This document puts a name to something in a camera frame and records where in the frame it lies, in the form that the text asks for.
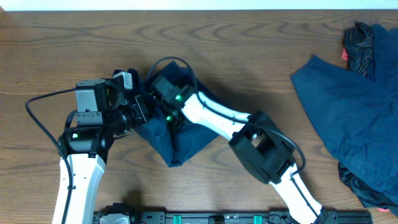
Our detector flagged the navy blue shorts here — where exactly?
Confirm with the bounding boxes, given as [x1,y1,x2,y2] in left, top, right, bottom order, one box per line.
[127,62,218,167]

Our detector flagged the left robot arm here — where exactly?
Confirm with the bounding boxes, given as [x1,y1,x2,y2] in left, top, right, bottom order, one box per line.
[52,77,149,223]

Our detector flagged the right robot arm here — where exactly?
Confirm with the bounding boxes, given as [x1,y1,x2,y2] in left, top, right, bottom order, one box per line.
[150,75,328,223]

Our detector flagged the red garment piece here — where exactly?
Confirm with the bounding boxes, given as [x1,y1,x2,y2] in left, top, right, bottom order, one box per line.
[341,48,348,62]

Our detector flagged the navy blue garment pile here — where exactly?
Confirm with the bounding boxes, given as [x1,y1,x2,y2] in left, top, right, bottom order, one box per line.
[291,24,397,213]

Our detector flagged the black patterned garment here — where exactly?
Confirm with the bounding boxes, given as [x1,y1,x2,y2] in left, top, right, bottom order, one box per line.
[344,22,374,80]

